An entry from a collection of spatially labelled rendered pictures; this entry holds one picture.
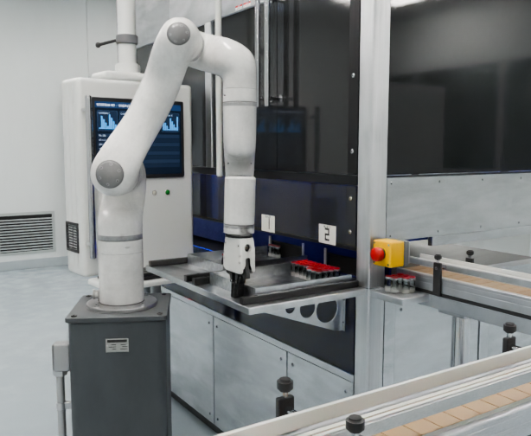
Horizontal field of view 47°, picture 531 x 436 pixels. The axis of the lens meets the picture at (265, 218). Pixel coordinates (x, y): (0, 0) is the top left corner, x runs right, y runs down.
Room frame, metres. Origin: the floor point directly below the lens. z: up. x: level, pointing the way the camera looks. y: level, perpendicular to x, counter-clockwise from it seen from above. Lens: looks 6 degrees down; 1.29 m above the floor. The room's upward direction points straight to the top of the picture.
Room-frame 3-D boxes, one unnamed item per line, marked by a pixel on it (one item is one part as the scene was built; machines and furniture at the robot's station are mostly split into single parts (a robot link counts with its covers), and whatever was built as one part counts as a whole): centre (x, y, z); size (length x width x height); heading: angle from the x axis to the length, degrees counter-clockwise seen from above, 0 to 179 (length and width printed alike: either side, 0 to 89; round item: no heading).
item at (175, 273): (1.98, 0.03, 0.87); 0.70 x 0.48 x 0.02; 33
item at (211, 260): (2.16, 0.07, 0.90); 0.34 x 0.26 x 0.04; 123
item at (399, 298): (1.74, -0.40, 0.87); 0.14 x 0.13 x 0.02; 123
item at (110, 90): (2.52, 0.55, 1.19); 0.50 x 0.19 x 0.78; 129
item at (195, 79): (2.83, 0.38, 1.51); 0.49 x 0.01 x 0.59; 33
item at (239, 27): (2.38, 0.09, 1.51); 0.47 x 0.01 x 0.59; 33
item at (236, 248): (1.67, 0.07, 1.01); 0.10 x 0.08 x 0.11; 34
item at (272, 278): (1.83, -0.04, 0.90); 0.34 x 0.26 x 0.04; 123
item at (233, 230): (1.67, 0.07, 1.07); 0.09 x 0.08 x 0.03; 34
